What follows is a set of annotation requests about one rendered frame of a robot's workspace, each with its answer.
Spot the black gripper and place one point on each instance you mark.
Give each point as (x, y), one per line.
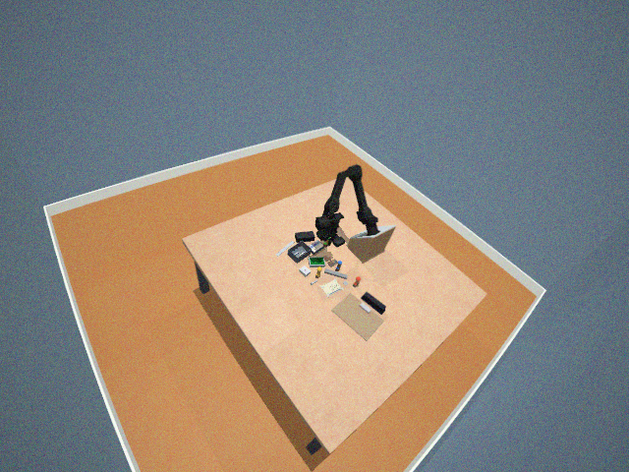
(335, 239)

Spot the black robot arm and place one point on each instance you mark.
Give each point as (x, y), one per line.
(332, 219)

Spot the pale grey card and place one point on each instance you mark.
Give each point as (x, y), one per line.
(331, 287)

